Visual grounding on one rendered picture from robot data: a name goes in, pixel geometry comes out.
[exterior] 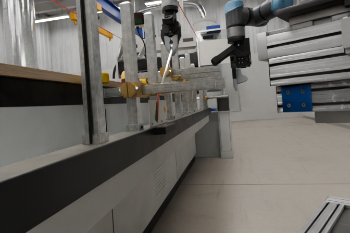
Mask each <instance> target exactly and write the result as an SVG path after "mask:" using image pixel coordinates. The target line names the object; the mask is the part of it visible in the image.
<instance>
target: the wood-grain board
mask: <svg viewBox="0 0 350 233"><path fill-rule="evenodd" d="M0 76H5V77H15V78H21V79H31V80H41V81H51V82H61V83H70V84H81V85H82V83H81V76H80V75H74V74H68V73H61V72H55V71H48V70H42V69H36V68H29V67H23V66H17V65H13V64H6V63H0ZM121 85H122V84H121V82H116V81H109V83H108V84H103V87H110V88H118V87H121Z"/></svg>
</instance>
